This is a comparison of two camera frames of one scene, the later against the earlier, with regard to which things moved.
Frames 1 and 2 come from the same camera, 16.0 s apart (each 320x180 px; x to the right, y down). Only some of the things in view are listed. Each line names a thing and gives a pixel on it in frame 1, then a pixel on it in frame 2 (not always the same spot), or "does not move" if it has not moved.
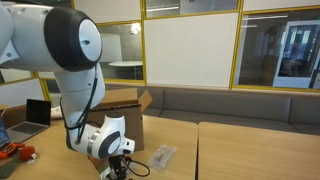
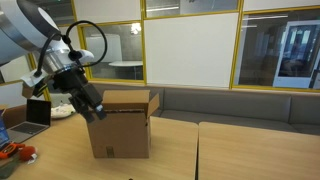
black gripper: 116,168 → 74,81
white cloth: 56,112 does not move
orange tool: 9,149 does not move
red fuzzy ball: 26,153 does not move
